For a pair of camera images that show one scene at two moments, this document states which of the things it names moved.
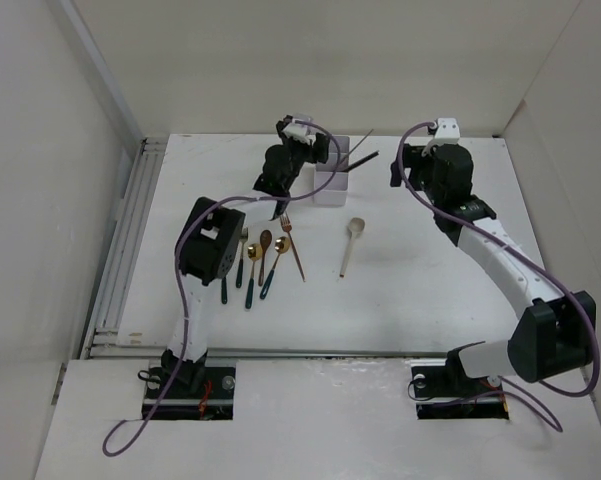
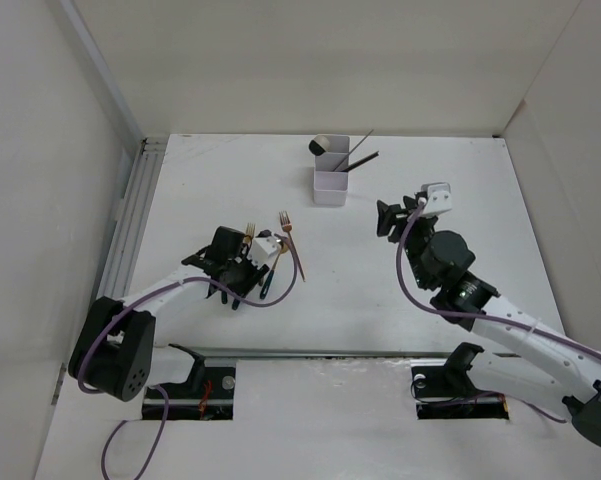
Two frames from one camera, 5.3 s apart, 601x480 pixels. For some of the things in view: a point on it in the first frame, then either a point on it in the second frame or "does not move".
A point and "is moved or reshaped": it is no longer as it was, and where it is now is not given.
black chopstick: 362,161 does not move
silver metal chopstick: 357,145 does not move
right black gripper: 412,158 -> 389,216
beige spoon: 356,226 is moved or reshaped
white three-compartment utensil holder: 337,192 does not move
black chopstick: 362,161 does not move
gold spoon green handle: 281,245 does not move
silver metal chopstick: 358,144 does not move
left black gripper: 312,154 -> 252,275
